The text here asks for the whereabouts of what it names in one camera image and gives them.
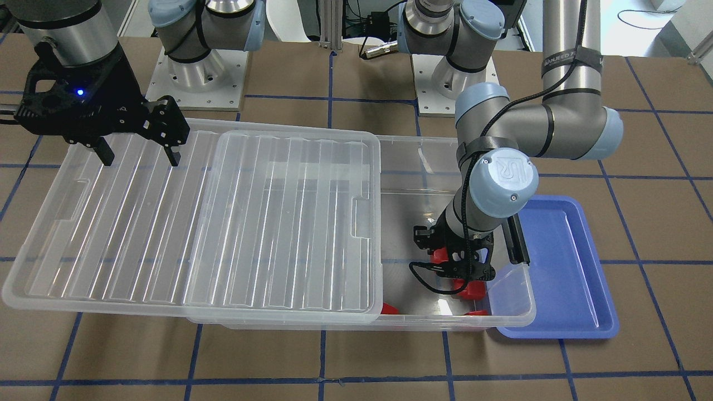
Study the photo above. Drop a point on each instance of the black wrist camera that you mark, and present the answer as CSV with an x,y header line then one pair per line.
x,y
424,238

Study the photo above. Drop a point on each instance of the clear ribbed box lid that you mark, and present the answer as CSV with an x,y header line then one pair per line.
x,y
258,224

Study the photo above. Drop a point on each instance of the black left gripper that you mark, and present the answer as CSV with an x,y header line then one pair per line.
x,y
424,236

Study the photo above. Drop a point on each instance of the blue plastic tray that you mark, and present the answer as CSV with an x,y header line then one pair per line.
x,y
563,288

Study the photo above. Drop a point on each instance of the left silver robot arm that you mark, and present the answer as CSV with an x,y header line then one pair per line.
x,y
498,137

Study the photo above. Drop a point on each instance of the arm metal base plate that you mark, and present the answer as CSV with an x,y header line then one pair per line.
x,y
438,84
215,83

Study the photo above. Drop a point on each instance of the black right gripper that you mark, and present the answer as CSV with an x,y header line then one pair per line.
x,y
123,83

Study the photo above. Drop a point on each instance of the white plastic chair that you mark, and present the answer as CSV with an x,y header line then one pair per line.
x,y
284,18

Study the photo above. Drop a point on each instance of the black box latch handle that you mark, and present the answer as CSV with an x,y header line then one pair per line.
x,y
516,246

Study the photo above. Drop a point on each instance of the clear plastic storage box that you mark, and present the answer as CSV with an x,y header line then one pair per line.
x,y
420,217

